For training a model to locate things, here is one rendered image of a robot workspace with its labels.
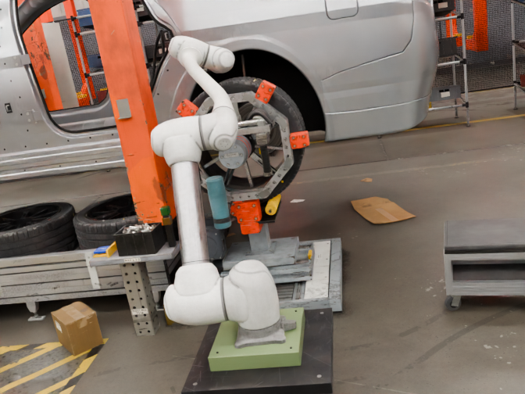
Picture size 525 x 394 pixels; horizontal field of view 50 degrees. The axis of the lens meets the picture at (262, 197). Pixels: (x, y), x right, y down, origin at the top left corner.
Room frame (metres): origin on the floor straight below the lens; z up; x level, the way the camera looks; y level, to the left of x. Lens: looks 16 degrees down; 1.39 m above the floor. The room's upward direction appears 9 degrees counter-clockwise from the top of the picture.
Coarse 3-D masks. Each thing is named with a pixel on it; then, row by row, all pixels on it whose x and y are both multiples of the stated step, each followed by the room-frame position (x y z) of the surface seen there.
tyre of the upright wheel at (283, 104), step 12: (228, 84) 2.89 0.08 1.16; (240, 84) 2.88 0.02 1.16; (252, 84) 2.87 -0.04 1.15; (204, 96) 2.91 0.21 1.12; (276, 96) 2.85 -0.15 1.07; (288, 96) 3.02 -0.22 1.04; (276, 108) 2.85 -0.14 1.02; (288, 108) 2.84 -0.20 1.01; (288, 120) 2.84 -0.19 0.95; (300, 120) 2.90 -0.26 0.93; (300, 156) 2.84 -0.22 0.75; (288, 180) 2.85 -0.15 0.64; (276, 192) 2.86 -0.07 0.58
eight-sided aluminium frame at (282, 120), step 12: (240, 96) 2.80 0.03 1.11; (252, 96) 2.78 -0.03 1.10; (204, 108) 2.87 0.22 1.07; (264, 108) 2.78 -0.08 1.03; (276, 120) 2.77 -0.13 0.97; (288, 132) 2.76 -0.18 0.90; (288, 144) 2.76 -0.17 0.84; (288, 156) 2.78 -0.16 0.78; (288, 168) 2.76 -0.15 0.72; (204, 180) 2.84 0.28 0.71; (276, 180) 2.78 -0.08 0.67; (228, 192) 2.86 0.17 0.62; (240, 192) 2.83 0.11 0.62; (252, 192) 2.80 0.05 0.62; (264, 192) 2.79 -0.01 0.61
